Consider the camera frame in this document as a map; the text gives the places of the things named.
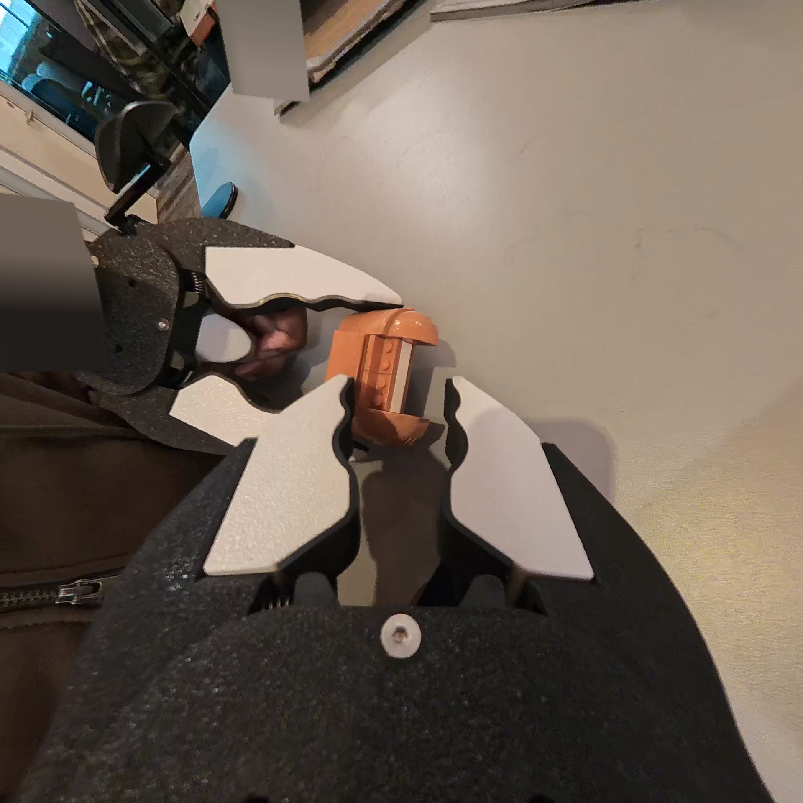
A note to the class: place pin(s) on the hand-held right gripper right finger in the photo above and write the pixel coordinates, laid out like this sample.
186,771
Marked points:
515,496

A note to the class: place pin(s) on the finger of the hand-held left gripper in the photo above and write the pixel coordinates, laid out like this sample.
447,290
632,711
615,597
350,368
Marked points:
226,408
301,276

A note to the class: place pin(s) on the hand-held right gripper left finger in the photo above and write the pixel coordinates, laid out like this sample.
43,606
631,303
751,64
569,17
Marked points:
289,496

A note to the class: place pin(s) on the brown lego assembly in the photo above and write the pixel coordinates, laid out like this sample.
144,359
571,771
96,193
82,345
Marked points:
383,370

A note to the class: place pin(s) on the printed lego set box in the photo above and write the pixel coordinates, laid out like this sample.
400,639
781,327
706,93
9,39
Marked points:
358,31

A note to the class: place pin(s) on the lego instruction booklet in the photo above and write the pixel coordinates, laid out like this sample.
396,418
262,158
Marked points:
527,8

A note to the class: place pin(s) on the person's left hand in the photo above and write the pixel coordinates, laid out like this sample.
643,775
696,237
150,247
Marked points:
270,341

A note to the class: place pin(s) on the brown hooded jacket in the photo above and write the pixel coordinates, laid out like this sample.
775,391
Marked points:
75,565

